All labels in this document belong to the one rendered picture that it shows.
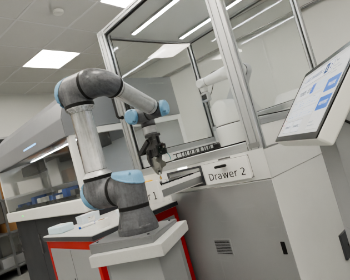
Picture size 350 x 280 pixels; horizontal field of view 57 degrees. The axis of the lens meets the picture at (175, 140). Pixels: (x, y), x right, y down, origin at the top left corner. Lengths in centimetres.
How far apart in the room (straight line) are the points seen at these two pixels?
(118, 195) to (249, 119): 72
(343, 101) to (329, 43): 389
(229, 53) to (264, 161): 54
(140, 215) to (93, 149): 31
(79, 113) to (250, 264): 113
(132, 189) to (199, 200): 75
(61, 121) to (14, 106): 381
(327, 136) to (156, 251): 61
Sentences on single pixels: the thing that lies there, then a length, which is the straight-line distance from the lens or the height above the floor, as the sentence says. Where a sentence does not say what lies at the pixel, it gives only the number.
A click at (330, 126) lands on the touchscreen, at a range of 93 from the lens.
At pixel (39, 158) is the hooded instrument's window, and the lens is 296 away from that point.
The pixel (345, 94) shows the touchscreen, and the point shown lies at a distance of 95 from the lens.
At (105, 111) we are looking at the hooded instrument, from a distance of 264.
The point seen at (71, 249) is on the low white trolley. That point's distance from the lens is 192.
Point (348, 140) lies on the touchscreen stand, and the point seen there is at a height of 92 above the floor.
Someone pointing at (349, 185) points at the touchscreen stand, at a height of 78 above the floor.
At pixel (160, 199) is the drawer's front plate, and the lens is 158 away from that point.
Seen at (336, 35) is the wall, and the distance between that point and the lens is 481.
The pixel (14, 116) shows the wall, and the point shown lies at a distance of 618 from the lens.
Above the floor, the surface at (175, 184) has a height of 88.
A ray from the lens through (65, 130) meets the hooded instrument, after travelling 244.
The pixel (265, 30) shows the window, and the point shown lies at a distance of 198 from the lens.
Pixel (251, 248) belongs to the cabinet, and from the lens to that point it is 177.
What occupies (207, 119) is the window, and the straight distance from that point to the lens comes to 173.
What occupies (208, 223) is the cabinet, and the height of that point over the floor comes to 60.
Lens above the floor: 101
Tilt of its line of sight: 3 degrees up
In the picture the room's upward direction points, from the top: 16 degrees counter-clockwise
